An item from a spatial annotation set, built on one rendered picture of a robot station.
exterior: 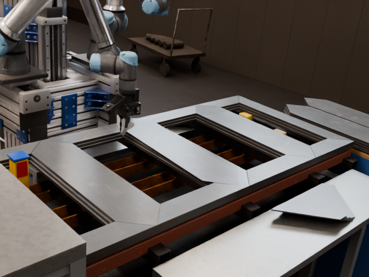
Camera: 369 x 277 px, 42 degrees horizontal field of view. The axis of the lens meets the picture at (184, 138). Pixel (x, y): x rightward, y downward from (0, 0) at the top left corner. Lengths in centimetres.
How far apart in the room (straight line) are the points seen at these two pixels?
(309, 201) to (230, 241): 40
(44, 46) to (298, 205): 139
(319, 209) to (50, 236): 108
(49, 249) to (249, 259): 73
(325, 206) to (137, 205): 73
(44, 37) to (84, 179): 91
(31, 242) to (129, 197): 60
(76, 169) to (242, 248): 67
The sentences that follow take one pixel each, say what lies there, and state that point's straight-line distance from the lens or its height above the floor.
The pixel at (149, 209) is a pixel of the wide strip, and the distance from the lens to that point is 157.
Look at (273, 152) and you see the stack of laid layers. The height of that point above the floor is 84.
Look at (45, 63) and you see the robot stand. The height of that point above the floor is 103.
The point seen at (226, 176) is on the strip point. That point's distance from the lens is 183.
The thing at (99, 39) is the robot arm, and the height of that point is 123.
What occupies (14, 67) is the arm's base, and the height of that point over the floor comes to 107.
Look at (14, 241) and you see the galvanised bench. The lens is 110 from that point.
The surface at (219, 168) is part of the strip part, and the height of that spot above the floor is 85.
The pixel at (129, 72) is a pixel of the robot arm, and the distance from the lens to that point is 197.
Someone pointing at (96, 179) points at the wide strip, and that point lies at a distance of 173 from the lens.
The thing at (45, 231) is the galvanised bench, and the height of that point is 105.
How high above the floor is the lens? 169
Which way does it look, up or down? 24 degrees down
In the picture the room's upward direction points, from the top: 6 degrees clockwise
